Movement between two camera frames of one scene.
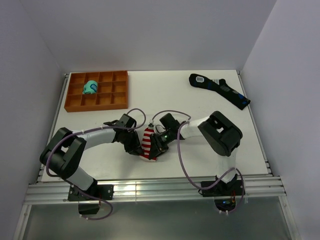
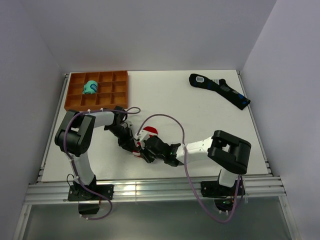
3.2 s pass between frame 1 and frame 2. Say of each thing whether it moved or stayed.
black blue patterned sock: stayed
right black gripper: moved
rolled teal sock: stayed
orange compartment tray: stayed
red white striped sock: moved
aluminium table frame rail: stayed
